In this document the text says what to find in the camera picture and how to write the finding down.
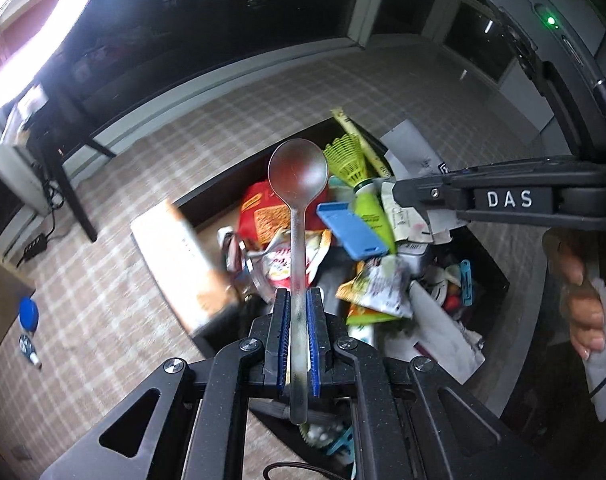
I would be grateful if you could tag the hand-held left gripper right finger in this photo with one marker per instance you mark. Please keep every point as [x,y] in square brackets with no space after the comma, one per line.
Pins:
[314,340]

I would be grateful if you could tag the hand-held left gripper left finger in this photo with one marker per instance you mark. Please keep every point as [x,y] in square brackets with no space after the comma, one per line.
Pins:
[282,340]

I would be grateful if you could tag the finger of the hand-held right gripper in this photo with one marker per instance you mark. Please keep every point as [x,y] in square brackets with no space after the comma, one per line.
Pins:
[508,200]

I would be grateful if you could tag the white printed packet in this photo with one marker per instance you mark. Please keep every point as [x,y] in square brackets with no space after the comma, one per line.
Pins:
[408,145]

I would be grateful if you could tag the blue clothespin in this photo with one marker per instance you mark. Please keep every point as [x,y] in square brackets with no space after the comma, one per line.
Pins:
[350,230]
[340,445]
[467,285]

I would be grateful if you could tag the orange red toy figurine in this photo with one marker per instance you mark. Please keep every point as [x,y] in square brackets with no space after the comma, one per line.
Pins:
[450,302]

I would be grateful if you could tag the black storage box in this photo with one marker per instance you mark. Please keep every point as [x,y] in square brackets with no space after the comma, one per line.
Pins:
[213,195]

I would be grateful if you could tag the metal spoon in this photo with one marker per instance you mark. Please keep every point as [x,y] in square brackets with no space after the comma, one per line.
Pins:
[297,175]

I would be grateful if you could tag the blue round tag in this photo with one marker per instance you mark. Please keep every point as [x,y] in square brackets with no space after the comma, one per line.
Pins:
[29,315]

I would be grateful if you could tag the person's right hand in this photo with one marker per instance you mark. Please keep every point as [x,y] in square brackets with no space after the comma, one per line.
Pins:
[580,310]

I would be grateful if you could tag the red white snack packet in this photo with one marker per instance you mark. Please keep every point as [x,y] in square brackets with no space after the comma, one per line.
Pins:
[278,265]

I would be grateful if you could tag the white yellow snack packet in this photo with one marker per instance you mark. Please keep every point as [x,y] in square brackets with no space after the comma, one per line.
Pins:
[378,285]

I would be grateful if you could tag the grey knobbly plastic piece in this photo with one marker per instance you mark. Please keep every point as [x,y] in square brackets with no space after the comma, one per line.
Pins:
[323,432]

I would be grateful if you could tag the white envelope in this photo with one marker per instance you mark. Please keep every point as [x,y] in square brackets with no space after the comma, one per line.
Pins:
[433,330]

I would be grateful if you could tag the red orange snack bag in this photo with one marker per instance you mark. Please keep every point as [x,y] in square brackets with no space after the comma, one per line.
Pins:
[263,215]

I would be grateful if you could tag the orange white tissue pack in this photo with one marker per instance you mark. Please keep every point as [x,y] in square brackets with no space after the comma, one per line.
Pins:
[183,260]

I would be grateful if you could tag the lime green tube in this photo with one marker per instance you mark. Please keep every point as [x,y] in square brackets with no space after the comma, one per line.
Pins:
[370,215]

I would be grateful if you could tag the green shuttlecock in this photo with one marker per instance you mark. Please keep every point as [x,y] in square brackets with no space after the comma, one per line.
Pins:
[348,160]

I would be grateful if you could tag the yellow green stick packet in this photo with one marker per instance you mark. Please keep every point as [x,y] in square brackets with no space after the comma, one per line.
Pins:
[345,122]

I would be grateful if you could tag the black tripod stand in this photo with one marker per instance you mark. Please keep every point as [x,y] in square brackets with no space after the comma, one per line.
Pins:
[70,187]

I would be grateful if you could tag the black power strip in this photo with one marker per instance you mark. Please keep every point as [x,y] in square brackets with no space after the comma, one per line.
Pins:
[33,247]

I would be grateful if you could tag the white window frame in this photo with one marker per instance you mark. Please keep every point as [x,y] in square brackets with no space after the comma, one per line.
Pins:
[373,0]

